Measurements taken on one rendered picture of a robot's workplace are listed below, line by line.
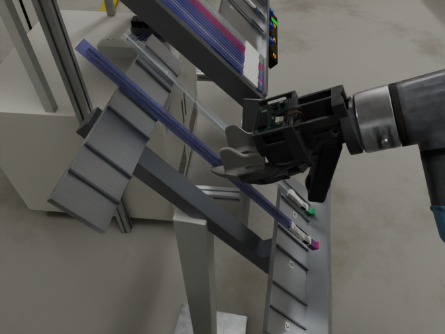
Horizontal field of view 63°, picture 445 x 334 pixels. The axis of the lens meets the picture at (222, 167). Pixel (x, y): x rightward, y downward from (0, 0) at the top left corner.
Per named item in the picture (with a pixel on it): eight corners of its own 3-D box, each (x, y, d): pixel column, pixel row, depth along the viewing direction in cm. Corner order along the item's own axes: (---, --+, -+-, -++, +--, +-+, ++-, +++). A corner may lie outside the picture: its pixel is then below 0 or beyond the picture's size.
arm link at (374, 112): (396, 118, 47) (404, 164, 42) (359, 126, 49) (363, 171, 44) (385, 71, 43) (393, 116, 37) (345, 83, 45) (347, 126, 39)
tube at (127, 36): (308, 211, 78) (313, 209, 78) (308, 216, 77) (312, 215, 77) (123, 32, 54) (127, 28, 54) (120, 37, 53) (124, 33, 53)
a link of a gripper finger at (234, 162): (195, 147, 52) (255, 129, 48) (215, 173, 55) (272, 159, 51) (191, 163, 50) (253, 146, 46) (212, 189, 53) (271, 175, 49)
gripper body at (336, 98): (253, 101, 49) (344, 73, 44) (277, 144, 55) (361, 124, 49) (246, 139, 44) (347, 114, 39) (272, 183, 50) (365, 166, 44)
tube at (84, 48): (312, 244, 67) (317, 242, 67) (312, 250, 67) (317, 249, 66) (79, 43, 44) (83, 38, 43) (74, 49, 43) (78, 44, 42)
